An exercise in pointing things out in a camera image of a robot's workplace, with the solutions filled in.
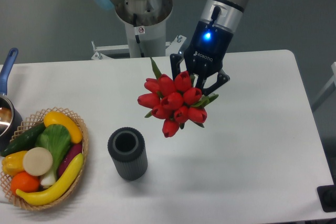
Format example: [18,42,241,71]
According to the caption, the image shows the yellow squash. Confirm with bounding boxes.
[44,111,82,144]

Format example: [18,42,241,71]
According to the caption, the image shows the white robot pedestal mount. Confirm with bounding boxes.
[91,18,187,60]

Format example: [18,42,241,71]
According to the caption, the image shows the dark grey ribbed vase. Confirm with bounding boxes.
[108,127,148,181]

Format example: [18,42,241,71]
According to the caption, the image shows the green cucumber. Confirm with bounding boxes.
[1,123,46,157]

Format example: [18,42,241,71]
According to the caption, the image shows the woven wicker basket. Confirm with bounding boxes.
[1,108,88,210]

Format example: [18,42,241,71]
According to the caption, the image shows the beige round disc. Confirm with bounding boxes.
[23,147,53,176]

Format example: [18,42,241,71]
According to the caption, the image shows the red tulip bouquet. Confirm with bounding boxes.
[137,58,219,138]

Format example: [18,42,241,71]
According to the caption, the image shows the white frame at right edge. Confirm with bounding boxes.
[311,62,335,113]

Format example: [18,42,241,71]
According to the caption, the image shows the black device at table edge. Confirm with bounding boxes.
[317,185,335,212]

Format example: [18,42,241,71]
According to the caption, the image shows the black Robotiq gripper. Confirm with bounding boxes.
[170,21,233,95]

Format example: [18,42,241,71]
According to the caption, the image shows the yellow bell pepper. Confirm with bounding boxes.
[2,151,28,176]

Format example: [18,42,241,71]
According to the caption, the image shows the blue handled saucepan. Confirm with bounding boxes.
[1,48,22,151]

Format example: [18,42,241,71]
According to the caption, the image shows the purple sweet potato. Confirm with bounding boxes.
[57,143,82,177]

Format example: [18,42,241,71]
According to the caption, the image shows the yellow banana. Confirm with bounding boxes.
[16,153,84,206]

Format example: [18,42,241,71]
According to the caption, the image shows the green bok choy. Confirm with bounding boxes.
[35,124,71,189]

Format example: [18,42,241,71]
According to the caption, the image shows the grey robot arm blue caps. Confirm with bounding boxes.
[94,0,249,95]

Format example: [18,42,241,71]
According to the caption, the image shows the orange fruit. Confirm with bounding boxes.
[10,172,40,195]

